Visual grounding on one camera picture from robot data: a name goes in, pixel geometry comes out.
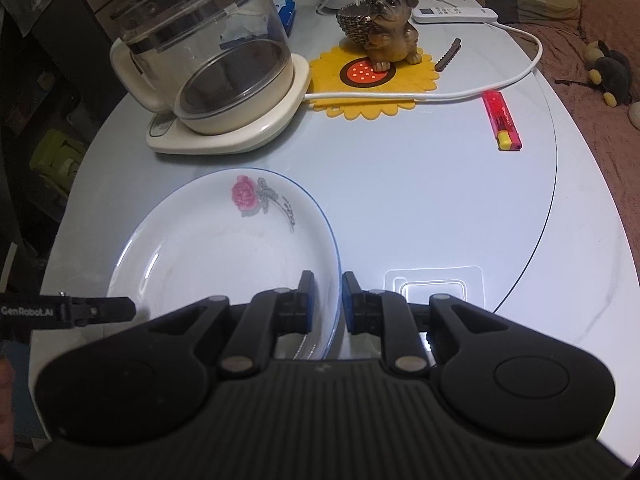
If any white rose pattern plate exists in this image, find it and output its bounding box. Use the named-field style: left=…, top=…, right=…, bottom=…
left=107, top=167, right=342, bottom=360

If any left hand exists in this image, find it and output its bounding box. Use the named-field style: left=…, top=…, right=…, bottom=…
left=0, top=356, right=15, bottom=462

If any green plastic stool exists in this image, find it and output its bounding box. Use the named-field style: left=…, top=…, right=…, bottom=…
left=29, top=129, right=87, bottom=197

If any grey glass turntable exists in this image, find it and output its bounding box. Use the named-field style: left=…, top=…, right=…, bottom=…
left=64, top=0, right=560, bottom=321

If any cream kettle base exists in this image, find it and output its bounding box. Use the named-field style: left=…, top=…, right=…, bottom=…
left=145, top=53, right=310, bottom=155

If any red lighter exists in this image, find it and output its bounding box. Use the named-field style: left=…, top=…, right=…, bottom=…
left=482, top=90, right=522, bottom=152

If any yellow sunflower coaster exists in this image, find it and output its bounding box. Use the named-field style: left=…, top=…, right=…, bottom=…
left=308, top=40, right=439, bottom=120

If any small brown stick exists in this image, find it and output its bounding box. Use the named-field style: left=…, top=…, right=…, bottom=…
left=434, top=38, right=462, bottom=73

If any glass electric kettle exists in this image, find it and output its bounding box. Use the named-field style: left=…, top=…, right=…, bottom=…
left=110, top=0, right=292, bottom=122

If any brown dog figurine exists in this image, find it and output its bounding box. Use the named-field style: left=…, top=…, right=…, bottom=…
left=336, top=0, right=422, bottom=73

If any blue box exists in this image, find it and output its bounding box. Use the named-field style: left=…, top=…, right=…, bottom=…
left=273, top=0, right=296, bottom=36

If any white remote control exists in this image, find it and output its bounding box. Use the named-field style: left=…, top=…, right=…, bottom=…
left=412, top=6, right=498, bottom=24

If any dark plush toy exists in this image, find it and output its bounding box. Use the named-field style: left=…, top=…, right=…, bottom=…
left=554, top=40, right=634, bottom=107

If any pink sofa cover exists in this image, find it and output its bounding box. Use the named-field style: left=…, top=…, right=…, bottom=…
left=508, top=0, right=640, bottom=241

